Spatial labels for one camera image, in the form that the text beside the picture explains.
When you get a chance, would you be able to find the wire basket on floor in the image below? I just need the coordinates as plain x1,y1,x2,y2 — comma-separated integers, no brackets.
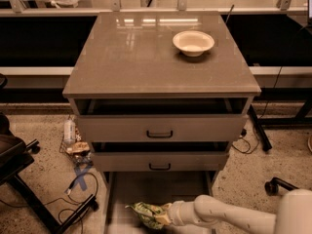
59,115,93,167

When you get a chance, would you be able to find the crumpled snack packet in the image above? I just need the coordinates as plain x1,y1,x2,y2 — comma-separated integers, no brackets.
65,141,90,155

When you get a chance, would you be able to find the top drawer with black handle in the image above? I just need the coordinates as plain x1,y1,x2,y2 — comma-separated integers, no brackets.
77,116,247,142

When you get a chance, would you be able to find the drawer with black handle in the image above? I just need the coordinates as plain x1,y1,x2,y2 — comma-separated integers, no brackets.
77,116,247,142
92,152,228,172

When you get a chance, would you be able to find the black table leg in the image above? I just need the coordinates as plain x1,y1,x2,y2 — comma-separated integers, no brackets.
248,106,272,152

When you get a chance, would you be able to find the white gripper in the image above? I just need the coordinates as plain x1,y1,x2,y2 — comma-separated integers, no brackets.
155,201,196,226

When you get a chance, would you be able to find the white plastic bottle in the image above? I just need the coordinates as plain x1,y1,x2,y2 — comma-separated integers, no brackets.
63,119,76,144

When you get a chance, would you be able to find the black floor cable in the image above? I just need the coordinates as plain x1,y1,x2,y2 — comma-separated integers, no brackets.
0,171,100,234
231,129,261,155

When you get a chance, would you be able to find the black floor cable left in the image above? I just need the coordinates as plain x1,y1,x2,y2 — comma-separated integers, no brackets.
0,171,100,234

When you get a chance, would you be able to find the white paper bowl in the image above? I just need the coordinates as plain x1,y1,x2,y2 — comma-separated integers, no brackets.
173,30,215,57

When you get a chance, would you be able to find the black office chair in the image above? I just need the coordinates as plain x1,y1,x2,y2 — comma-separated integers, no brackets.
0,72,99,234

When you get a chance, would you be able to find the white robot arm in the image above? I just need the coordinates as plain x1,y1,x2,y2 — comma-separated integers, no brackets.
155,189,312,234

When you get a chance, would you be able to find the black floor cable right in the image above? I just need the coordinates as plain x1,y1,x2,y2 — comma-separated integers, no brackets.
231,129,261,155

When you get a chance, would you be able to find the middle drawer with black handle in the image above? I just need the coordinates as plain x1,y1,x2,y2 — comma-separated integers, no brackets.
92,152,228,172

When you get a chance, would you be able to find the green jalapeno chip bag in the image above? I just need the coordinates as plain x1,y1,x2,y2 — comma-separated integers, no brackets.
126,202,165,230

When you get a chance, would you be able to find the black chair leg with caster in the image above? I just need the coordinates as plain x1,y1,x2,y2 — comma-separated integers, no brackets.
264,177,296,196

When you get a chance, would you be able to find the open bottom drawer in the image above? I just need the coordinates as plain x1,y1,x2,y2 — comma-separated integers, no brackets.
104,172,216,234

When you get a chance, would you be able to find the grey drawer cabinet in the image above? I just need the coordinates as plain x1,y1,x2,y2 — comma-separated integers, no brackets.
61,11,262,193

